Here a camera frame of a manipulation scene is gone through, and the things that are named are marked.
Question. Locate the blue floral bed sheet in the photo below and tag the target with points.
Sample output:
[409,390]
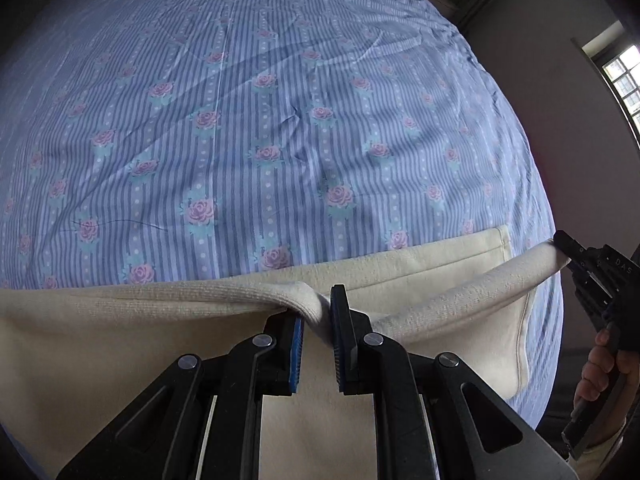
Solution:
[162,141]

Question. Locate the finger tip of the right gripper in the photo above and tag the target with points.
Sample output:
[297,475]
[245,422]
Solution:
[567,244]

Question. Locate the white right sleeve forearm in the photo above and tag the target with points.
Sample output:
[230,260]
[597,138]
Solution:
[593,460]

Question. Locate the cream sweatpants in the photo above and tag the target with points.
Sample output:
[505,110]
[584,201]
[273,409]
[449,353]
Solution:
[73,358]

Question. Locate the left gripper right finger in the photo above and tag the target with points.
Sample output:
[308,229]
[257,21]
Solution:
[434,418]

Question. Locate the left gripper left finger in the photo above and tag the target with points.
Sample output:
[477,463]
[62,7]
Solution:
[200,419]

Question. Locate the barred window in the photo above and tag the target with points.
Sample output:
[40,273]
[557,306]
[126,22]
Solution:
[616,57]

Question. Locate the right hand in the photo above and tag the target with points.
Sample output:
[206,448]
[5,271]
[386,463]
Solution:
[594,381]

